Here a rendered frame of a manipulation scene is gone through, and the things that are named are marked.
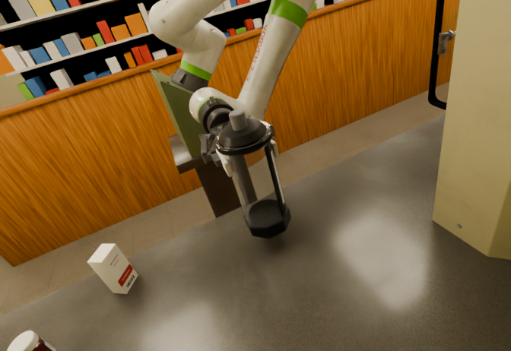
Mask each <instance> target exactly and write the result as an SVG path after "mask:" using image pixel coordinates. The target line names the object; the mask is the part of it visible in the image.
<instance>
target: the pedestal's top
mask: <svg viewBox="0 0 511 351"><path fill-rule="evenodd" d="M168 139H169V142H170V147H171V150H172V153H173V158H174V161H175V164H176V168H177V169H178V171H179V174H182V173H184V172H187V171H189V170H191V169H194V168H197V167H199V166H202V165H205V164H206V163H205V162H204V160H203V158H202V155H199V156H197V157H194V158H191V156H190V154H189V152H188V151H187V149H186V147H185V146H184V144H183V142H182V141H181V139H180V137H179V135H178V134H177V133H176V134H173V135H170V136H169V137H168Z"/></svg>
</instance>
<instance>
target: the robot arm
mask: <svg viewBox="0 0 511 351"><path fill-rule="evenodd" d="M224 1H226V0H160V1H159V2H157V3H156V4H154V5H153V7H152V8H151V10H150V13H149V17H148V20H149V25H150V28H151V30H152V32H153V33H154V35H155V36H156V37H157V38H158V39H160V40H162V41H164V42H165V43H168V44H170V45H171V46H174V47H176V48H177V49H181V50H182V51H184V54H183V56H182V60H181V65H180V67H179V68H178V70H175V74H171V76H170V78H171V81H172V82H173V83H175V84H177V85H179V86H181V87H183V88H185V89H187V90H190V91H192V92H193V95H192V97H191V99H190V101H189V110H190V112H191V115H192V117H193V118H194V119H195V120H196V121H197V122H199V123H201V125H202V127H203V129H204V130H205V131H206V132H207V133H208V134H206V135H204V134H200V135H199V138H200V140H201V155H202V158H203V160H204V162H205V163H210V161H211V160H213V161H214V164H215V165H216V166H217V167H219V166H223V168H224V169H225V171H226V173H227V174H228V176H229V177H231V176H232V172H231V170H230V166H229V163H228V162H227V161H226V160H225V158H224V155H223V154H221V153H219V152H218V151H217V148H216V146H215V143H213V144H212V146H211V149H210V146H209V144H210V141H211V139H213V140H214V142H215V139H216V137H217V136H218V135H219V134H220V133H221V131H222V129H223V128H224V127H225V126H226V125H229V124H230V123H231V122H230V117H229V114H230V112H232V111H234V110H236V109H242V110H243V111H244V113H245V116H246V119H258V120H259V121H263V120H264V117H265V112H266V109H267V107H268V102H269V100H270V99H271V95H272V92H273V90H274V88H275V85H276V83H277V80H278V77H279V75H280V73H281V70H282V68H283V67H284V64H285V62H286V60H287V57H288V56H289V54H290V51H291V50H292V48H293V47H294V44H295V42H296V41H297V39H298V37H299V35H300V34H301V32H300V31H301V30H302V28H303V25H304V24H305V22H306V19H307V18H308V16H309V13H310V11H311V9H312V7H313V4H314V2H315V0H271V4H270V6H269V9H268V13H267V14H266V16H265V22H264V25H263V28H262V33H261V36H260V39H259V44H258V46H257V50H256V52H255V56H254V59H253V61H252V64H251V67H250V69H249V73H248V75H247V77H246V80H245V82H244V85H243V87H242V90H241V92H240V95H239V97H238V98H237V99H234V98H232V97H230V96H228V95H226V94H224V93H222V92H220V91H219V90H216V89H214V88H211V87H208V83H209V81H210V79H211V77H212V76H213V74H214V71H215V69H216V67H217V64H218V62H219V59H220V57H221V54H222V52H223V50H224V47H225V44H226V42H227V38H226V36H225V35H224V34H223V33H222V32H221V31H220V30H219V29H217V28H216V27H214V26H213V25H211V24H209V23H208V22H207V21H204V20H203V18H204V17H205V16H206V15H208V14H209V13H210V12H211V11H213V10H214V9H215V8H216V7H217V6H218V5H220V4H221V3H223V2H224Z"/></svg>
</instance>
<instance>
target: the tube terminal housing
mask: <svg viewBox="0 0 511 351"><path fill-rule="evenodd" d="M432 220H433V221H434V222H436V223H438V224H439V225H441V226H442V227H443V228H445V229H447V230H448V231H450V232H451V233H452V234H454V235H455V236H457V237H459V238H460V239H461V240H463V241H464V242H466V243H468V244H469V245H470V246H472V247H473V248H476V249H477V250H479V251H480V252H481V253H483V254H484V255H486V256H488V257H492V258H502V259H507V260H511V0H460V2H459V14H458V20H457V27H456V33H455V44H454V50H453V57H452V68H451V75H450V81H449V92H448V99H447V105H446V116H445V122H444V129H443V140H442V147H441V153H440V164H439V171H438V176H437V183H436V194H435V201H434V207H433V219H432Z"/></svg>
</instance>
